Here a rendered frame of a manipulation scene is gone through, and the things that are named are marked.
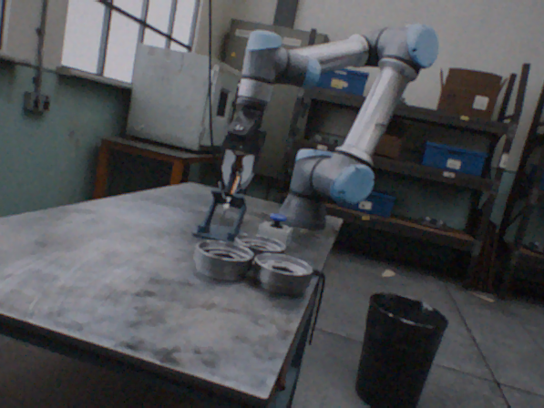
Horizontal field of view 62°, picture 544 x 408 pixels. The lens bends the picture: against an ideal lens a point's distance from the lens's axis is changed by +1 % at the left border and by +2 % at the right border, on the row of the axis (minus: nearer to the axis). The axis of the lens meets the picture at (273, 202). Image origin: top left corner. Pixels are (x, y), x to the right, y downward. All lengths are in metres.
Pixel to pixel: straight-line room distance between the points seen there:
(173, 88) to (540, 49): 3.46
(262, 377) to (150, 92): 2.84
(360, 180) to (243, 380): 0.81
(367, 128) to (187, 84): 2.03
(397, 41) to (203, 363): 1.04
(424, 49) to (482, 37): 3.70
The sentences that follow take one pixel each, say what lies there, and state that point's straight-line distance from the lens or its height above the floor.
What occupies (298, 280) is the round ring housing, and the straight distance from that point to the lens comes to 0.77.
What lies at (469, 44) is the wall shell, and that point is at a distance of 5.00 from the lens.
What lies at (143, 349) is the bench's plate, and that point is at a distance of 0.56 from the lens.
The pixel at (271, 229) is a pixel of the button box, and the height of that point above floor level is 0.84.
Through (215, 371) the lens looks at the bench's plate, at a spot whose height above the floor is 0.80.
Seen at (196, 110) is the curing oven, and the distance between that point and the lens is 3.11.
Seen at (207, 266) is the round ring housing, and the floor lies 0.82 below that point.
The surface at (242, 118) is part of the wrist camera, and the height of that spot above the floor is 1.08.
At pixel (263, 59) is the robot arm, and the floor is 1.21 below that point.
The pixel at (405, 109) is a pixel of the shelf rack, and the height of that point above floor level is 1.45.
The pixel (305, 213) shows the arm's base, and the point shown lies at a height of 0.84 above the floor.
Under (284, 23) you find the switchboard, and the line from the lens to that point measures 5.00.
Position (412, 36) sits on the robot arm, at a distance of 1.33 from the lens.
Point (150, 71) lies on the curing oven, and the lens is 3.27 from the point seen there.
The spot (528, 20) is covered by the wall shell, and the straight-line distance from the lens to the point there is 5.15.
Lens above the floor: 1.07
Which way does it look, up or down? 9 degrees down
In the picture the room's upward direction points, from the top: 12 degrees clockwise
